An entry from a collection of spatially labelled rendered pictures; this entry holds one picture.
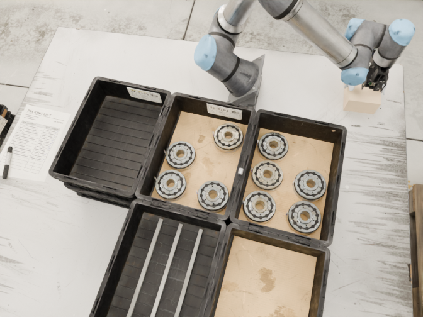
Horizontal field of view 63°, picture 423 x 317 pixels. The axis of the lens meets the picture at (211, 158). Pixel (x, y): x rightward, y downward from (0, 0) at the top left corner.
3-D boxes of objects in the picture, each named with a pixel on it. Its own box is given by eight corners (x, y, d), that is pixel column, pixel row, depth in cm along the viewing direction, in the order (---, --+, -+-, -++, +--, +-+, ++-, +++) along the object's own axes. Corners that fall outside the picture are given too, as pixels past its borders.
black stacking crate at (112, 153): (106, 94, 136) (95, 76, 125) (177, 109, 131) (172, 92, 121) (63, 186, 121) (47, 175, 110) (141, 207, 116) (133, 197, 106)
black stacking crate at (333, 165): (255, 126, 127) (257, 109, 116) (337, 143, 122) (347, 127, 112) (228, 229, 112) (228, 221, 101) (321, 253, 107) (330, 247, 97)
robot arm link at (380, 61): (377, 41, 116) (402, 43, 115) (372, 50, 120) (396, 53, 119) (377, 58, 113) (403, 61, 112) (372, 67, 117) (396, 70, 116)
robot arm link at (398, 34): (390, 13, 106) (419, 19, 105) (376, 39, 116) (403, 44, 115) (387, 32, 103) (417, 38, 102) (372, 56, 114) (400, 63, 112)
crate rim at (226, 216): (174, 94, 122) (172, 90, 120) (256, 111, 118) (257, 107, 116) (135, 199, 107) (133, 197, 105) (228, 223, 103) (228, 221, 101)
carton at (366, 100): (344, 78, 146) (350, 66, 139) (373, 82, 144) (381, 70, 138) (343, 110, 140) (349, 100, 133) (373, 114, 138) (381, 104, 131)
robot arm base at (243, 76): (233, 77, 147) (216, 65, 142) (259, 57, 136) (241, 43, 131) (231, 104, 138) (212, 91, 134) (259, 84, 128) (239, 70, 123)
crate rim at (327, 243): (256, 111, 118) (257, 107, 116) (345, 129, 113) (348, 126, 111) (228, 223, 103) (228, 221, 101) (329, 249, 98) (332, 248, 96)
